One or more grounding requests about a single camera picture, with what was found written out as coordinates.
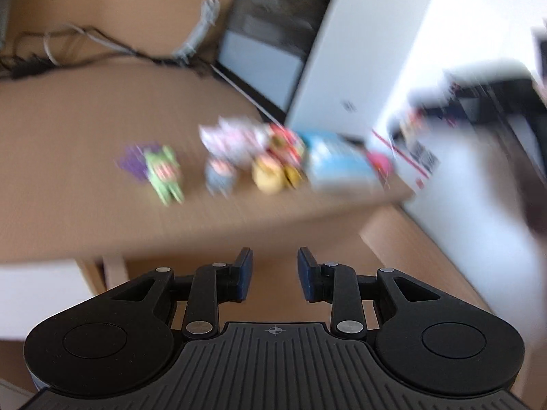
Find white aigo computer case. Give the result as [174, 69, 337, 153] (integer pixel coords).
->
[214, 0, 430, 141]

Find grey looped cable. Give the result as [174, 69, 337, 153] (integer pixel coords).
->
[42, 25, 138, 68]

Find white power cable with plug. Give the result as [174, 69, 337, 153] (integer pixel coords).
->
[170, 0, 224, 63]

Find wooden drawer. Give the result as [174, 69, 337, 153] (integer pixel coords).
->
[77, 205, 488, 322]

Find black tangled cables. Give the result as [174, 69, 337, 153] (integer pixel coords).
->
[0, 29, 215, 83]

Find yellow bell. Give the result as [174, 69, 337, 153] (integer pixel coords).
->
[283, 165, 304, 189]

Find blue white tissue pack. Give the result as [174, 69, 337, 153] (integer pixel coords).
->
[298, 132, 382, 193]

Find green pig figurine keychain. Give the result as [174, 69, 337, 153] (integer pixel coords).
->
[144, 145, 185, 205]

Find red black doll keychain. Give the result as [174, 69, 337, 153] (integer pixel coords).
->
[266, 124, 306, 168]

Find white box with QR codes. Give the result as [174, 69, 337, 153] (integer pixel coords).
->
[369, 108, 440, 193]

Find purple bead snowflake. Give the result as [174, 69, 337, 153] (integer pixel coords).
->
[117, 142, 159, 182]

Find yellow small figurine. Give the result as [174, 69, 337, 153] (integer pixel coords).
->
[251, 154, 285, 194]

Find pink round toy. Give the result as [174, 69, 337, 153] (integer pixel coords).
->
[365, 151, 394, 182]

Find grey small figurine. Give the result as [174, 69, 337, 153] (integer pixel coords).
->
[205, 156, 237, 196]

